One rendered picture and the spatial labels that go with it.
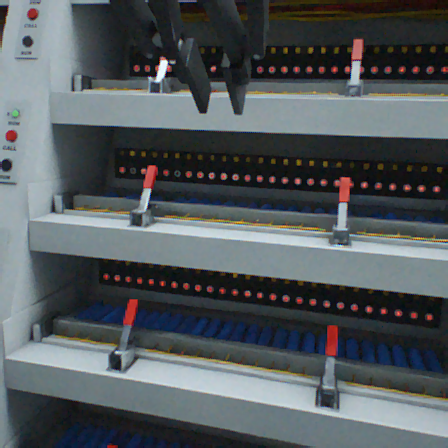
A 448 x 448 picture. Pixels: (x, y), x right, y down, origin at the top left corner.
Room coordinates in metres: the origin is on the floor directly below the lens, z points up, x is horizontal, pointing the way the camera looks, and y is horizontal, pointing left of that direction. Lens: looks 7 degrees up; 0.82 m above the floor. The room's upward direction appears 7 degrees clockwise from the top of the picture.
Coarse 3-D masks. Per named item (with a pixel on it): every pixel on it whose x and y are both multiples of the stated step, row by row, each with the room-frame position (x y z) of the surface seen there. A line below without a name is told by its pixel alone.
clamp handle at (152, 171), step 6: (150, 168) 0.64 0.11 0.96; (156, 168) 0.64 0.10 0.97; (150, 174) 0.64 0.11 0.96; (156, 174) 0.64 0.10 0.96; (150, 180) 0.64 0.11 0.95; (144, 186) 0.63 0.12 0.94; (150, 186) 0.63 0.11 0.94; (144, 192) 0.63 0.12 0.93; (150, 192) 0.64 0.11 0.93; (144, 198) 0.63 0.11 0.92; (144, 204) 0.63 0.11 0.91; (138, 210) 0.63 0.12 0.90; (144, 210) 0.63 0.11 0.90
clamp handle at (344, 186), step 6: (342, 180) 0.58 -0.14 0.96; (348, 180) 0.58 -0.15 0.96; (342, 186) 0.58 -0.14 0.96; (348, 186) 0.58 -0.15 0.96; (342, 192) 0.58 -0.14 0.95; (348, 192) 0.57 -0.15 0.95; (342, 198) 0.57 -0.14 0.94; (348, 198) 0.57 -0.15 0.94; (342, 204) 0.57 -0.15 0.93; (342, 210) 0.57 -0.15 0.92; (342, 216) 0.57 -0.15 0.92; (342, 222) 0.57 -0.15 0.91
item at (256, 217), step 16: (80, 208) 0.69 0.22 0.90; (96, 208) 0.70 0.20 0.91; (112, 208) 0.69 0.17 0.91; (128, 208) 0.69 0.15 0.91; (160, 208) 0.67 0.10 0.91; (176, 208) 0.67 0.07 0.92; (192, 208) 0.66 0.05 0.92; (208, 208) 0.66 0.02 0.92; (224, 208) 0.65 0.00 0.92; (240, 208) 0.65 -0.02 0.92; (256, 208) 0.65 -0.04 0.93; (240, 224) 0.65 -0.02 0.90; (256, 224) 0.63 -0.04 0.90; (272, 224) 0.64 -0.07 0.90; (288, 224) 0.63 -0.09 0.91; (304, 224) 0.63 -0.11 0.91; (320, 224) 0.62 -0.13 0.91; (352, 224) 0.61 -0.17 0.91; (368, 224) 0.60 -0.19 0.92; (384, 224) 0.60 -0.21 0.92; (400, 224) 0.59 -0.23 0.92; (416, 224) 0.59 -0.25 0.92; (432, 224) 0.59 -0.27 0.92; (432, 240) 0.57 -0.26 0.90
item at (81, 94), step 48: (288, 48) 0.72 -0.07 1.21; (336, 48) 0.71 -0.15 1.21; (384, 48) 0.69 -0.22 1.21; (432, 48) 0.67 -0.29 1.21; (96, 96) 0.63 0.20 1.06; (144, 96) 0.62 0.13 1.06; (288, 96) 0.61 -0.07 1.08; (336, 96) 0.60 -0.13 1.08; (384, 96) 0.59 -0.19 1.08; (432, 96) 0.58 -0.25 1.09
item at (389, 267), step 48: (48, 192) 0.68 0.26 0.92; (96, 192) 0.81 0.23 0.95; (192, 192) 0.77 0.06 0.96; (240, 192) 0.75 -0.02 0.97; (288, 192) 0.73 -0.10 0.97; (48, 240) 0.65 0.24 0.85; (96, 240) 0.63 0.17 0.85; (144, 240) 0.61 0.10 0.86; (192, 240) 0.60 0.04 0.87; (240, 240) 0.58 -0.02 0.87; (288, 240) 0.58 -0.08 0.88; (384, 288) 0.55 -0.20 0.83; (432, 288) 0.54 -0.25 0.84
